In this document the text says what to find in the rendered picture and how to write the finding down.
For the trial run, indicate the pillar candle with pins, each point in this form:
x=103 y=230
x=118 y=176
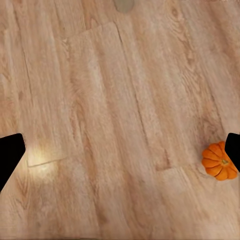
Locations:
x=123 y=6

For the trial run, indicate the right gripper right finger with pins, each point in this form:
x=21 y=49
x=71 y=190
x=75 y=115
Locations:
x=232 y=148

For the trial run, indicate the pumpkin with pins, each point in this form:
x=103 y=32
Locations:
x=217 y=163

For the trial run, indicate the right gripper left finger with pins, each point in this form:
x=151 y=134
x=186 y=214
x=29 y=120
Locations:
x=12 y=149

